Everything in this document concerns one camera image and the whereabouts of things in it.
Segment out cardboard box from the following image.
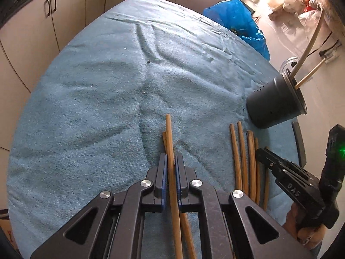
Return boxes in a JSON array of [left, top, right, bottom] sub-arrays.
[[0, 209, 17, 249]]

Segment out black utensil holder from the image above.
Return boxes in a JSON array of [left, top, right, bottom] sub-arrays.
[[246, 69, 308, 129]]

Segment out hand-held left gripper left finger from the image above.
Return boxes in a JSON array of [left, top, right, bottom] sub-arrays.
[[30, 153, 169, 259]]

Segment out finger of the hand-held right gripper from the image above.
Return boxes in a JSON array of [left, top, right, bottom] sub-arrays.
[[256, 148, 310, 178]]

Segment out brown wooden chopstick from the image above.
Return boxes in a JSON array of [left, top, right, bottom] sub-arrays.
[[162, 131, 197, 259], [237, 121, 249, 196], [246, 130, 256, 201], [229, 123, 242, 192], [165, 114, 184, 259]]

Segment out clear glass mug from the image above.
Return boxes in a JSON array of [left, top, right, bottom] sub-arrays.
[[280, 56, 300, 74]]

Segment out beige utensil handle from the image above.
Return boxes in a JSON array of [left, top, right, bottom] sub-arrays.
[[290, 7, 324, 77]]

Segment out person's right hand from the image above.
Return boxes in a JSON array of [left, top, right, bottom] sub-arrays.
[[283, 204, 326, 251]]

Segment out light wooden chopstick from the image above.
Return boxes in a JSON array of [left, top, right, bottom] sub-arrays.
[[295, 58, 327, 89]]

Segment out blue table cloth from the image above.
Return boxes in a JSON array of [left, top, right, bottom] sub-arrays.
[[8, 0, 308, 259]]

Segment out blue plastic bag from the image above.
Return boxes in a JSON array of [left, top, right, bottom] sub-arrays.
[[203, 0, 271, 61]]

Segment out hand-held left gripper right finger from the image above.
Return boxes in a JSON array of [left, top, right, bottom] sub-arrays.
[[175, 153, 316, 259]]

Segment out cream base kitchen cabinets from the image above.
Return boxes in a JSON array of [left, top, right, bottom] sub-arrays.
[[0, 0, 224, 152]]

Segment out white power strip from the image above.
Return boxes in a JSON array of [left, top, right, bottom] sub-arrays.
[[319, 42, 340, 64]]

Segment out crumpled red and white plastic bag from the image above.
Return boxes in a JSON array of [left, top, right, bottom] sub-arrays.
[[295, 0, 328, 33]]

